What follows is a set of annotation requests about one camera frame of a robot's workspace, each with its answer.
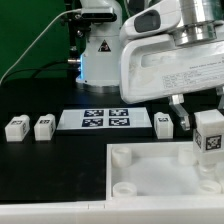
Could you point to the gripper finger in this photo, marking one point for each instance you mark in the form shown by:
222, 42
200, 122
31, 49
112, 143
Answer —
221, 98

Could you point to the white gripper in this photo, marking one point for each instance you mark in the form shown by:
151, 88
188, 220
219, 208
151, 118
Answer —
154, 67

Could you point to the white square tabletop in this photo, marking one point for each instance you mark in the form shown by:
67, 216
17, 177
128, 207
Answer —
158, 169

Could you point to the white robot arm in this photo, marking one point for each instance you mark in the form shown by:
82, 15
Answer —
201, 22

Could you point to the white marker sheet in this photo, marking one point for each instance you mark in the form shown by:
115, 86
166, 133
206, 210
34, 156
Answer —
85, 119

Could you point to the white L-shaped obstacle fence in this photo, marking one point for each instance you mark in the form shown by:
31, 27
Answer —
190, 210

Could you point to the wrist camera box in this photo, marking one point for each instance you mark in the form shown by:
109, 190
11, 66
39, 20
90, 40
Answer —
163, 16

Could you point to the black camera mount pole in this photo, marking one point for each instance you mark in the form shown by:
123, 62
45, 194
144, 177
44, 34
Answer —
77, 29

